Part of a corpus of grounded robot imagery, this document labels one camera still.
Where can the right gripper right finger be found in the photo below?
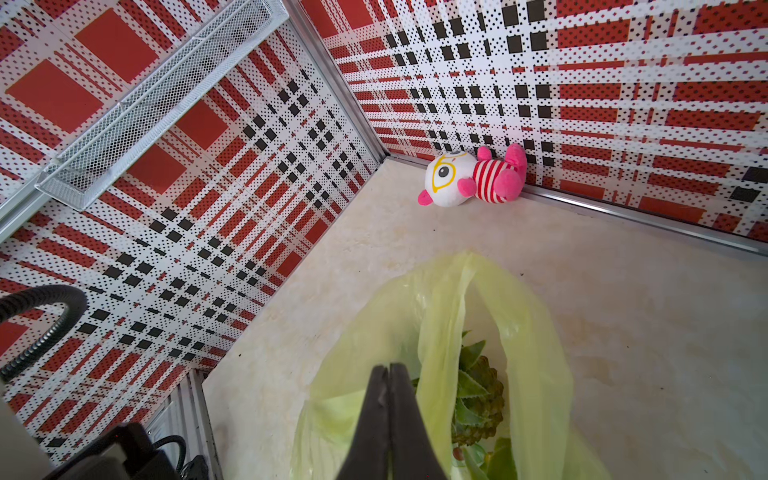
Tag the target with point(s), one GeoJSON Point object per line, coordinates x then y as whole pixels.
{"type": "Point", "coordinates": [412, 455]}

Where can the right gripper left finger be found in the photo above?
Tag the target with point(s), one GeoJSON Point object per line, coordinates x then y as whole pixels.
{"type": "Point", "coordinates": [368, 456]}

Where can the pineapple front yellow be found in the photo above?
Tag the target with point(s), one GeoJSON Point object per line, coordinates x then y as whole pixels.
{"type": "Point", "coordinates": [479, 404]}

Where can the yellow-green plastic bag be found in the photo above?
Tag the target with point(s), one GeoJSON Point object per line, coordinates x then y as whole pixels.
{"type": "Point", "coordinates": [420, 319]}

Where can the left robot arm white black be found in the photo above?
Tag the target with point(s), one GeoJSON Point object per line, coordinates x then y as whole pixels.
{"type": "Point", "coordinates": [125, 359]}

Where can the pink striped plush toy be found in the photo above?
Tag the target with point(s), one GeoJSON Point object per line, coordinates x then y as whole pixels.
{"type": "Point", "coordinates": [453, 178]}

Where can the white wire mesh shelf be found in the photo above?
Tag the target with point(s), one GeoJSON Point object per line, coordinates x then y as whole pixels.
{"type": "Point", "coordinates": [100, 156]}

